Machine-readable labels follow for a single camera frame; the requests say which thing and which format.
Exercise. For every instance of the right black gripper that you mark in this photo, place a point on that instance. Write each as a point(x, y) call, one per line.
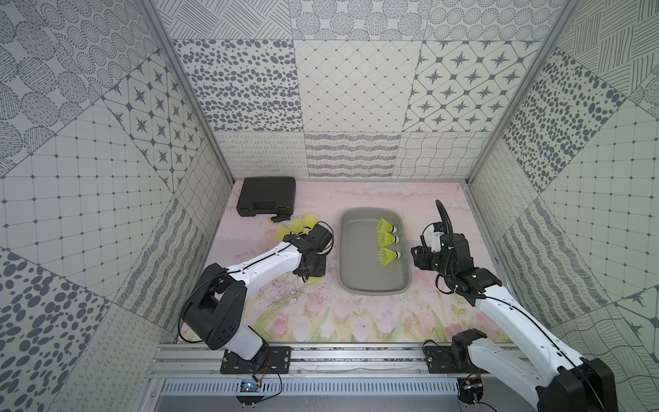
point(421, 259)

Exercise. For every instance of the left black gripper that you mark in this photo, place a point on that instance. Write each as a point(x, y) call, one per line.
point(319, 240)

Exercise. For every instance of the grey plastic storage box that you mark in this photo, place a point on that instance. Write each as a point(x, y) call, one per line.
point(359, 269)

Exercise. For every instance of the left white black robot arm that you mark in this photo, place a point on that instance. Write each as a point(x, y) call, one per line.
point(214, 309)

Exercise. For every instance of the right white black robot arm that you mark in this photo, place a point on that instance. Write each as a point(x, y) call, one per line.
point(553, 376)

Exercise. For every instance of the black connector box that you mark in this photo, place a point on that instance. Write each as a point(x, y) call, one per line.
point(471, 391)

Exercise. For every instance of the black plastic tool case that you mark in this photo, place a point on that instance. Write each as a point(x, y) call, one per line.
point(267, 196)

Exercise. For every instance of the pink floral table mat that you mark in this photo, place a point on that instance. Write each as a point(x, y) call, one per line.
point(289, 310)

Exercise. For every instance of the small green circuit board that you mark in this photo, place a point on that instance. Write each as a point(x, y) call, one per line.
point(248, 386)

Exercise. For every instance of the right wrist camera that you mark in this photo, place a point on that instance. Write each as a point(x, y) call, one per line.
point(442, 236)

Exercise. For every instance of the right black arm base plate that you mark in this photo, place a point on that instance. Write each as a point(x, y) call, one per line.
point(453, 359)

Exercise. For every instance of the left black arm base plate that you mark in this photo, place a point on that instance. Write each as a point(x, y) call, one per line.
point(270, 359)

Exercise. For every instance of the aluminium mounting rail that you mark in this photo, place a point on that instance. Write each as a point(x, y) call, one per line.
point(381, 359)

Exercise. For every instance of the white perforated cable duct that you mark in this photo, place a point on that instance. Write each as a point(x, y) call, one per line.
point(312, 387)

